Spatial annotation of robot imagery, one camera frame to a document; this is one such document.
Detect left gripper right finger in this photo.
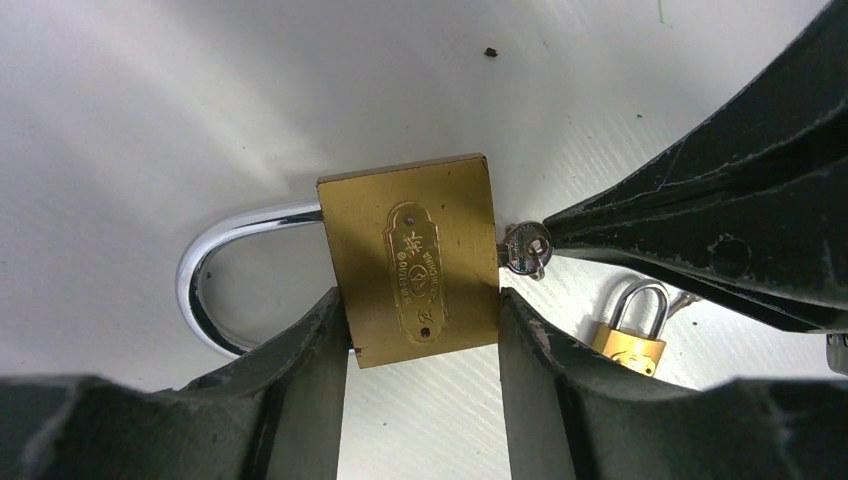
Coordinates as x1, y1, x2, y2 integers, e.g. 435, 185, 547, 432
498, 288, 847, 479

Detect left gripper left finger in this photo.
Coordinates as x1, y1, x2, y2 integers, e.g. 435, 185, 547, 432
1, 289, 351, 479

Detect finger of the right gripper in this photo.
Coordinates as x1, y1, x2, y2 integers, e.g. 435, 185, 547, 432
544, 1, 847, 235
546, 159, 847, 333

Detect small brass padlock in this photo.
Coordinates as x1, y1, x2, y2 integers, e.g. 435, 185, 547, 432
590, 279, 671, 377

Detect silver keys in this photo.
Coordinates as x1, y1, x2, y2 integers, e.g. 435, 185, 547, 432
496, 221, 554, 281

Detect large brass padlock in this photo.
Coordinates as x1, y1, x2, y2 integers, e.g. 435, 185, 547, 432
176, 153, 499, 368

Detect small silver key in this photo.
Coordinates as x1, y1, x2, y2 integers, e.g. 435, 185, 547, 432
666, 291, 702, 320

